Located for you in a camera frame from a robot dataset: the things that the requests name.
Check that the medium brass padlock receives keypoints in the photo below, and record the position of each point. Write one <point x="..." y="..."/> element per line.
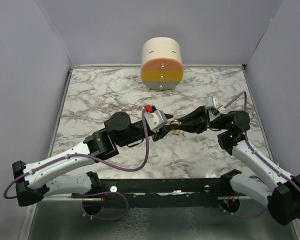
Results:
<point x="175" y="122"/>

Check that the brass padlock long shackle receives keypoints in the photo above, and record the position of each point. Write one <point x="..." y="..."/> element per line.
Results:
<point x="176" y="132"/>

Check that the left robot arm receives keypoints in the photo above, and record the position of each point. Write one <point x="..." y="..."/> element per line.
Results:
<point x="35" y="181"/>

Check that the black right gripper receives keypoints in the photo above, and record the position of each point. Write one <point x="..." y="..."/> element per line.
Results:
<point x="197" y="127"/>

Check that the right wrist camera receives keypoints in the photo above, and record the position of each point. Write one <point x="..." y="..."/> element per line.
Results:
<point x="212" y="105"/>

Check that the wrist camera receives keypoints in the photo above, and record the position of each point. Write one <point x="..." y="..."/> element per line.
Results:
<point x="212" y="105"/>
<point x="155" y="118"/>

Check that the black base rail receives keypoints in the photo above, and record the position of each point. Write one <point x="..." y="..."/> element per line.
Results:
<point x="156" y="193"/>

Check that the round three-drawer storage box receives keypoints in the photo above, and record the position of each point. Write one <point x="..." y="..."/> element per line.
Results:
<point x="161" y="64"/>

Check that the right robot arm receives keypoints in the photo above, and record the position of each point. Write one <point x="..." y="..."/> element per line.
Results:
<point x="278" y="190"/>

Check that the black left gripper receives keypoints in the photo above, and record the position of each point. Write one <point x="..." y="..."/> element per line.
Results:
<point x="163" y="132"/>

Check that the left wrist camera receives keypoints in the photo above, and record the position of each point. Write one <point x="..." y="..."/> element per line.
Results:
<point x="155" y="118"/>

